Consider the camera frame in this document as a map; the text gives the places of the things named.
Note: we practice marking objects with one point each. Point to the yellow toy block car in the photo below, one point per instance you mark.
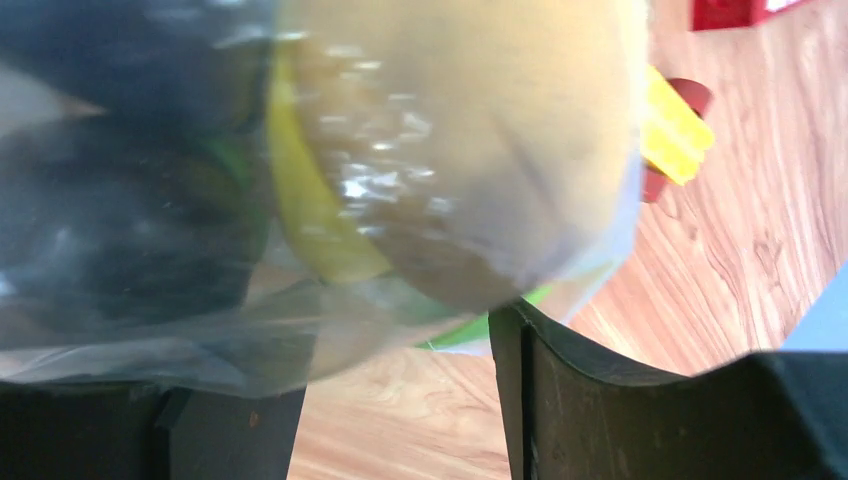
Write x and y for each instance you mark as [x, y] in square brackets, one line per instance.
[674, 136]

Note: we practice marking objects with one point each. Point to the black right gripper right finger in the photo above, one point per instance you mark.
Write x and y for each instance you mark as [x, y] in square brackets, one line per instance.
[575, 409]

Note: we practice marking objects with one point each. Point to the dark purple fake eggplant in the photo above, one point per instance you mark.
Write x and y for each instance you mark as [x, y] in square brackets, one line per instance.
[149, 210]

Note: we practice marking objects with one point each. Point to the brown fake potato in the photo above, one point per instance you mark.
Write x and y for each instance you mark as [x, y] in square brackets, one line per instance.
[482, 147]

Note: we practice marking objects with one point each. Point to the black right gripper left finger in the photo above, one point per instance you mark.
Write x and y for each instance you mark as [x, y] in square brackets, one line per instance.
[139, 431]

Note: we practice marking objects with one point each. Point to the clear zip top bag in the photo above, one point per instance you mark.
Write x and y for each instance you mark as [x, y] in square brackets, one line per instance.
[292, 325]

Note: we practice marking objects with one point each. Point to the red white toy block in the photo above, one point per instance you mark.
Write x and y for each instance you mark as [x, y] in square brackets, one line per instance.
[730, 14]

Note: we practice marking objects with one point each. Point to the green fake leaf vegetable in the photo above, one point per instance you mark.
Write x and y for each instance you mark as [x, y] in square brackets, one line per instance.
[471, 338]

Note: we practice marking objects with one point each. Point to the yellow fake banana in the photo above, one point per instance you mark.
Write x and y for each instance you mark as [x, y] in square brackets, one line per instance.
[311, 215]

